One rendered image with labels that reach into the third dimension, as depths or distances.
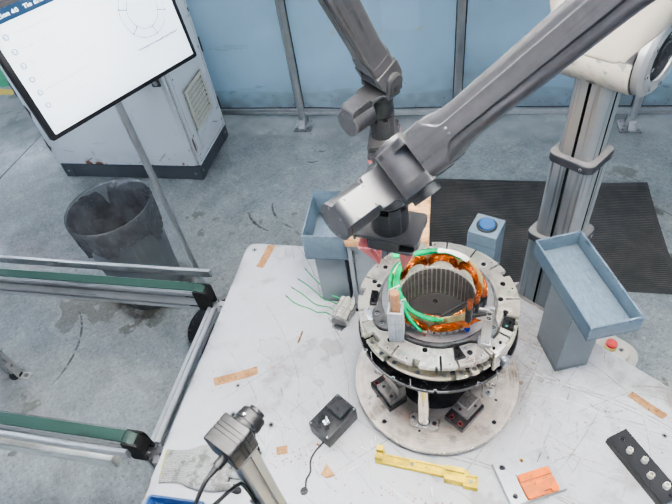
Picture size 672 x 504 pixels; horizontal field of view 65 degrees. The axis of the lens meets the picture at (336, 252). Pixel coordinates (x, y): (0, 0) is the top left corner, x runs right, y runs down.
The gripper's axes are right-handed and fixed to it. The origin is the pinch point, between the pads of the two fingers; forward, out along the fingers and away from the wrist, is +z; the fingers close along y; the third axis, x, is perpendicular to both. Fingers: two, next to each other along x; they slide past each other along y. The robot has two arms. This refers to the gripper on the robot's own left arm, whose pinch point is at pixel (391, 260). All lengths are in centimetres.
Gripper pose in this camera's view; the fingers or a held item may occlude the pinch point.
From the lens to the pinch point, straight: 86.7
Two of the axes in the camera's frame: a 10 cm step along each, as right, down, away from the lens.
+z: 1.2, 6.3, 7.7
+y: 9.4, 1.8, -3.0
